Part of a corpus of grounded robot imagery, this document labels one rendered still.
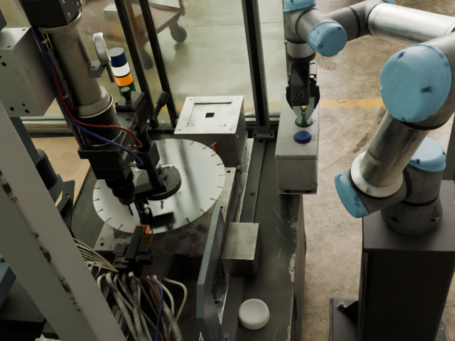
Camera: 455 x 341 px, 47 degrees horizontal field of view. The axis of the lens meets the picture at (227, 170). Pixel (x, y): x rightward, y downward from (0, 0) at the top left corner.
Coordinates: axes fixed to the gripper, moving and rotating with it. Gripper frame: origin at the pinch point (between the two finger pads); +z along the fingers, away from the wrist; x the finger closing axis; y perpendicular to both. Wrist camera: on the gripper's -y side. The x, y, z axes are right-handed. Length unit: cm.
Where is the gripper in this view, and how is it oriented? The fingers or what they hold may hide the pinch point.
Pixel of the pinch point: (303, 118)
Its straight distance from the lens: 146.0
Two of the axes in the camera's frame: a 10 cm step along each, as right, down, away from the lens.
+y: 1.5, -6.9, 7.1
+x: -9.8, -0.1, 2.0
